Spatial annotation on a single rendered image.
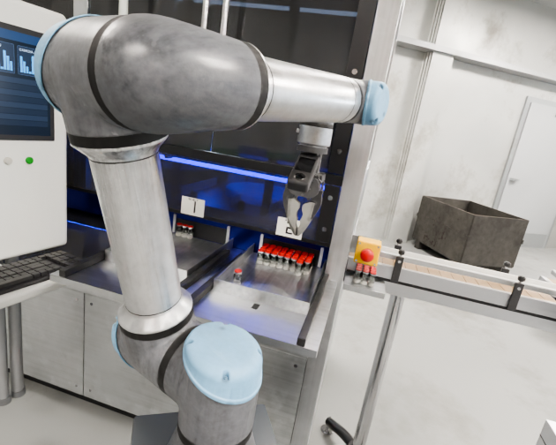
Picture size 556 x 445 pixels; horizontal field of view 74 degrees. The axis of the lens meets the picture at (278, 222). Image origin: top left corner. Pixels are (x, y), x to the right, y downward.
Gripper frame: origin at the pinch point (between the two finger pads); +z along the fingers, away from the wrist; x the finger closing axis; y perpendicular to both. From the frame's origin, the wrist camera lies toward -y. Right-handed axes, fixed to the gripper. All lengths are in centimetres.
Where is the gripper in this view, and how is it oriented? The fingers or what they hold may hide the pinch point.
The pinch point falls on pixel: (296, 231)
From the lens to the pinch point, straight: 87.3
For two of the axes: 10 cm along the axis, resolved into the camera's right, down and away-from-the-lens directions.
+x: -9.5, -2.1, 2.2
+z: -1.5, 9.5, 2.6
